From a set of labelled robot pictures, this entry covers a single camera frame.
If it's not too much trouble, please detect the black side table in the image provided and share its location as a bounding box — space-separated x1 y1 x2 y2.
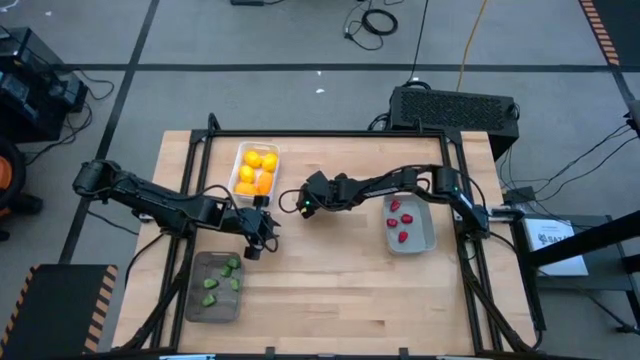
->
512 213 640 294

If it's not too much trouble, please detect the light grey plastic basket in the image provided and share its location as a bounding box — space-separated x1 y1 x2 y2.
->
382 192 438 256

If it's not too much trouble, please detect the orange and black machine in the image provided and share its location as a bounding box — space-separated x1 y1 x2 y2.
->
0 137 45 244

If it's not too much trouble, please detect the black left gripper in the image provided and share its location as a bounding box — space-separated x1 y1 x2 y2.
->
224 197 281 246

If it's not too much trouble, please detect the black equipment cart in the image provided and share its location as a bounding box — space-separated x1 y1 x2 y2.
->
0 25 90 144

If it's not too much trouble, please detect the white paper sheet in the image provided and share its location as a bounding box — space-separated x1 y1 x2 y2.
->
523 217 590 278

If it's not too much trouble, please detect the white plastic basket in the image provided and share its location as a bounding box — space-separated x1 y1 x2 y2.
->
227 141 281 205

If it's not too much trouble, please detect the black metal beam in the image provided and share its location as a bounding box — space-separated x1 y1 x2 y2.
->
524 209 640 269

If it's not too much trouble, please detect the black floor cable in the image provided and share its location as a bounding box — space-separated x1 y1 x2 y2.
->
402 0 431 91
547 122 640 196

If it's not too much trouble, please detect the dark grey plastic basket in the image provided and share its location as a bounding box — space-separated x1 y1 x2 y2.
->
183 250 245 324

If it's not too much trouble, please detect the black aluminium table frame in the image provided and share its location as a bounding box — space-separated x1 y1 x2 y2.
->
117 112 541 357

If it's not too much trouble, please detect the yellow floor cable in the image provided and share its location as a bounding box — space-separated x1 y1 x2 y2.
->
455 0 489 93

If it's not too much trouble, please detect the black perforated computer case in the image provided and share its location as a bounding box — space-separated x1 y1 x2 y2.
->
387 85 521 162

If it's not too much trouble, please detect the coiled black cable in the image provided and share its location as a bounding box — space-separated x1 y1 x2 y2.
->
342 0 400 52

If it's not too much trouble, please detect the black hazard-striped floor mat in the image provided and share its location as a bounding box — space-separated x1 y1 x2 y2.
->
0 263 119 360
578 0 640 67

